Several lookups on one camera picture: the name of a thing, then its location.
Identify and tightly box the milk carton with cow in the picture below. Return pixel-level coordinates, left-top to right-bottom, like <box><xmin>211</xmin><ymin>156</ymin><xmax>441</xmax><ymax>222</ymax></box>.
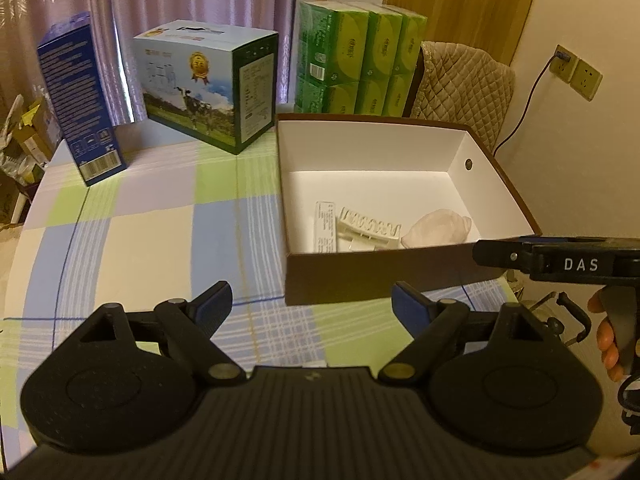
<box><xmin>132</xmin><ymin>20</ymin><xmax>279</xmax><ymax>155</ymax></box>

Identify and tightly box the person's right hand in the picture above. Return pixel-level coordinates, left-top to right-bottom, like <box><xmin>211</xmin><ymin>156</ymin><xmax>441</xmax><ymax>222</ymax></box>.
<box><xmin>588</xmin><ymin>290</ymin><xmax>625</xmax><ymax>382</ymax></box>

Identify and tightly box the white sock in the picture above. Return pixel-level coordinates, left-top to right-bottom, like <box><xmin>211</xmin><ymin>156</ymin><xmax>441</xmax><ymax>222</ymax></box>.
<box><xmin>400</xmin><ymin>209</ymin><xmax>473</xmax><ymax>248</ymax></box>

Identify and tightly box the wall power socket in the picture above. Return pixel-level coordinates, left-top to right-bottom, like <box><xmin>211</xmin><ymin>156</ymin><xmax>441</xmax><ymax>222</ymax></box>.
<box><xmin>549</xmin><ymin>44</ymin><xmax>603</xmax><ymax>102</ymax></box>

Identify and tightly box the quilted beige chair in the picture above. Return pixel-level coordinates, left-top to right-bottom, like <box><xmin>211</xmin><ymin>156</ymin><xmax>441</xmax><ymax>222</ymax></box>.
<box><xmin>406</xmin><ymin>41</ymin><xmax>515</xmax><ymax>150</ymax></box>

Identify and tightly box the brown open cardboard box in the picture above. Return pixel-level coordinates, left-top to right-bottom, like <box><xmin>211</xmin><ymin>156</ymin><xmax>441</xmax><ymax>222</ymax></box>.
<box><xmin>276</xmin><ymin>114</ymin><xmax>541</xmax><ymax>306</ymax></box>

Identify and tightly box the blue tall carton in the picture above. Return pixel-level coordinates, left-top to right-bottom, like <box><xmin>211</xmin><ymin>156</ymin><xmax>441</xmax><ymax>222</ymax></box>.
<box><xmin>37</xmin><ymin>12</ymin><xmax>126</xmax><ymax>186</ymax></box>

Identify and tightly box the green tissue pack stack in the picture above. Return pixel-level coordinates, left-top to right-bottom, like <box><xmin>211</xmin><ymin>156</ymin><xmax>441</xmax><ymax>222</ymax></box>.
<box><xmin>294</xmin><ymin>0</ymin><xmax>427</xmax><ymax>117</ymax></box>

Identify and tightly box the white hair claw clip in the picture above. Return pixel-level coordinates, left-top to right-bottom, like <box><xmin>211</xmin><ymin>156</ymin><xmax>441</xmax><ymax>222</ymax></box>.
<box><xmin>336</xmin><ymin>207</ymin><xmax>401</xmax><ymax>252</ymax></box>

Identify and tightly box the black power cable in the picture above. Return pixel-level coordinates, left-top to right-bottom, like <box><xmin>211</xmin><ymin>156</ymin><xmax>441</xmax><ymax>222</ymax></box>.
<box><xmin>491</xmin><ymin>49</ymin><xmax>572</xmax><ymax>157</ymax></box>

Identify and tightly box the white medicine box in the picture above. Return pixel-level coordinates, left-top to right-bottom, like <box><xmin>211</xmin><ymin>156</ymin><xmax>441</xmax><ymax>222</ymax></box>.
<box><xmin>314</xmin><ymin>202</ymin><xmax>337</xmax><ymax>254</ymax></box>

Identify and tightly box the checkered tablecloth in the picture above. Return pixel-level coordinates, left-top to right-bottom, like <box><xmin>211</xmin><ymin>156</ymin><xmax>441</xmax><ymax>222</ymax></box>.
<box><xmin>0</xmin><ymin>129</ymin><xmax>519</xmax><ymax>466</ymax></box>

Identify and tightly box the purple curtain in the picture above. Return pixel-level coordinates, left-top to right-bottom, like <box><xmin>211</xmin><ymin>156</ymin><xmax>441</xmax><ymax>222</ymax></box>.
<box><xmin>1</xmin><ymin>0</ymin><xmax>295</xmax><ymax>124</ymax></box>

